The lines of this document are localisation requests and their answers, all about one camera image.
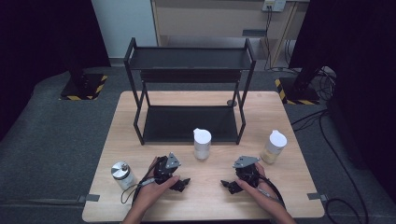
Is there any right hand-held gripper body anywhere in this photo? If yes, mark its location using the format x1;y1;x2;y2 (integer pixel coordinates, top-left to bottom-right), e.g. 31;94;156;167
233;155;264;189

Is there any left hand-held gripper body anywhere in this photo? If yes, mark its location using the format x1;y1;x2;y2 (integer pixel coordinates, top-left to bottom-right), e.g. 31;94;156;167
153;152;182;186

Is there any yellow-filled jar with white lid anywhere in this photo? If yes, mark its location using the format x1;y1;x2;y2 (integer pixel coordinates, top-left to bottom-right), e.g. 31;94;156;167
260;129;289;165

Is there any glass jar with silver lid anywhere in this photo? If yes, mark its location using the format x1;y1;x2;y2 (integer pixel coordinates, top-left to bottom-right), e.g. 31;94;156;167
110;161;137;191

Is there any black two-tier metal rack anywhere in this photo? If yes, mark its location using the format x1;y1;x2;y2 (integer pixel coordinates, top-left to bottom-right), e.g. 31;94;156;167
123;36;257;147

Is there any person's right hand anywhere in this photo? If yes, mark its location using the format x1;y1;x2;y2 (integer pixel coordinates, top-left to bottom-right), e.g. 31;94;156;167
235;162;286;217

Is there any person's left hand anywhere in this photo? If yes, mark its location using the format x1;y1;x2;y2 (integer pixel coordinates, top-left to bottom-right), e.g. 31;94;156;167
134;156;181;213

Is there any grey tape strip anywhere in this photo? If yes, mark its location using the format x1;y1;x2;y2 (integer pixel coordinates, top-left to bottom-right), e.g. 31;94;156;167
77;193;101;203
306;192;329;202

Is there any black stand with striped base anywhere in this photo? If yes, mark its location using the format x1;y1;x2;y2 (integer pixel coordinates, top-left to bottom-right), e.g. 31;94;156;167
59;59;109;102
274;64;326;106

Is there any light wooden cabinet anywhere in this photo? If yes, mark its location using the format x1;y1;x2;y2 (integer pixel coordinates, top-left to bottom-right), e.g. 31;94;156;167
150;0;311;69

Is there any dark curtain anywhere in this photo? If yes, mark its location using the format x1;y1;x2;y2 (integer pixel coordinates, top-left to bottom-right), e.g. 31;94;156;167
0;0;112;143
289;0;396;195

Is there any left hand-held gripper cable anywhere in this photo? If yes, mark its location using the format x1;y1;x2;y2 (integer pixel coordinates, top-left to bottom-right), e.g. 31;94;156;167
120;162;163;207

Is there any hand-held gripper cable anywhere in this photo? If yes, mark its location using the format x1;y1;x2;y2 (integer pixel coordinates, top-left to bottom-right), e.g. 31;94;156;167
120;162;163;207
257;175;287;209

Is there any right hand-held gripper cable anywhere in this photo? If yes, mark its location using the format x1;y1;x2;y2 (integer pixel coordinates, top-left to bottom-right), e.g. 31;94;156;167
257;175;287;209

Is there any long black floor cable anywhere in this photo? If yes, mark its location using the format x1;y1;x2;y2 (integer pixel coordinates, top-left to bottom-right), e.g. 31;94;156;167
290;107;371;224

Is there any tangle of floor cables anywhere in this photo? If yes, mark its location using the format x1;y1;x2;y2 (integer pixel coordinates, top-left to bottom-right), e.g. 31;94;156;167
314;65;338;103

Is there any black cable from socket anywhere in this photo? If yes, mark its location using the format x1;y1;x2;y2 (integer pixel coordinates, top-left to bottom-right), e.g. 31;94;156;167
263;6;275;71

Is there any white wall socket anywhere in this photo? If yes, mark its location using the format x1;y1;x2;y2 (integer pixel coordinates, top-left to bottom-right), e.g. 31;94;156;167
262;0;287;13

